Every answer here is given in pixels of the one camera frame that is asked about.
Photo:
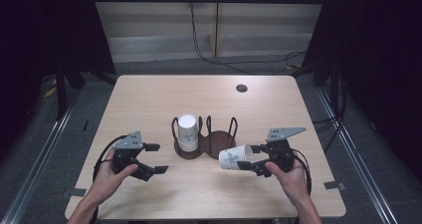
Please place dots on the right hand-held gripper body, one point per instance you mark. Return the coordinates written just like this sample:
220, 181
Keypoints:
280, 151

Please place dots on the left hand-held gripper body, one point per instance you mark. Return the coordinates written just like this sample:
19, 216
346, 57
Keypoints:
127, 156

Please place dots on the white printed paper cup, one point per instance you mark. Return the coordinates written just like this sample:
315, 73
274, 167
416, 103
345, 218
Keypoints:
188, 147
187, 129
234, 157

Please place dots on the person's left hand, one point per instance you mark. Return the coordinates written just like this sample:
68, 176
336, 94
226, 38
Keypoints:
109, 177

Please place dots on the person's right hand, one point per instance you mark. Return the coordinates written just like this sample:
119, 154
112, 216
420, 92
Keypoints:
290, 180

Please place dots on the grey tape strip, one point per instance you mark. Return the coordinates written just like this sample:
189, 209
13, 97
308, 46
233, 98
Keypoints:
74, 192
334, 185

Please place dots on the black metal stand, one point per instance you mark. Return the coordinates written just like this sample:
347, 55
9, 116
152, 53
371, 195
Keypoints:
61, 91

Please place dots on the dark curtain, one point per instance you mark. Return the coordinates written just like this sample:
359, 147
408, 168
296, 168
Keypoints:
40, 35
381, 51

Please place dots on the metal floor rail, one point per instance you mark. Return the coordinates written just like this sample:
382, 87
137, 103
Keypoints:
43, 151
355, 151

